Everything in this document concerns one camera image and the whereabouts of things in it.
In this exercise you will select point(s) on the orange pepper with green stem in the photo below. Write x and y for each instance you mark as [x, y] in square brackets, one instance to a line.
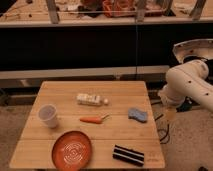
[95, 119]

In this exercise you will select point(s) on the orange object on shelf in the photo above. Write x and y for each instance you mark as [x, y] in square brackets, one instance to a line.
[118, 8]

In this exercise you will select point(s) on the blue sponge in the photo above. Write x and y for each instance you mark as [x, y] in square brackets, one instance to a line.
[136, 114]

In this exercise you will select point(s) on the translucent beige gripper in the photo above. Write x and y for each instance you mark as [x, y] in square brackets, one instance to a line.
[170, 114]

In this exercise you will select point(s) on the wooden table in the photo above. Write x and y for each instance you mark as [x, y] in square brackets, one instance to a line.
[110, 113]

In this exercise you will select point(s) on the white plastic bottle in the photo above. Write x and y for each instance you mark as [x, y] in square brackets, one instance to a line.
[91, 99]

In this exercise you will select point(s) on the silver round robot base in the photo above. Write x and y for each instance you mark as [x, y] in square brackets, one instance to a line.
[197, 47]

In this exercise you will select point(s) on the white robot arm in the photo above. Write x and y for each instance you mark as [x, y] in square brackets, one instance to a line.
[186, 80]

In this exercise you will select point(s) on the orange ceramic bowl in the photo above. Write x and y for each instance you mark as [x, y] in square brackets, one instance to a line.
[72, 151]

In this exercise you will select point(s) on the white plastic cup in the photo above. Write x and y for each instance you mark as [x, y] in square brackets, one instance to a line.
[48, 115]

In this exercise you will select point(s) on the black white striped block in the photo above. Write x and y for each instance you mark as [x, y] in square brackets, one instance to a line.
[128, 155]

